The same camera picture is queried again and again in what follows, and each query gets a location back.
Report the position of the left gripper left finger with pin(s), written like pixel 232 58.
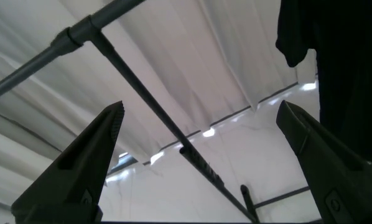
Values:
pixel 49 199

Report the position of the black clothes rack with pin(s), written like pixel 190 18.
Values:
pixel 136 81

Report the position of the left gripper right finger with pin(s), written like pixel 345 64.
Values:
pixel 360 193

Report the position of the black garment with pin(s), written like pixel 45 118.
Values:
pixel 344 62

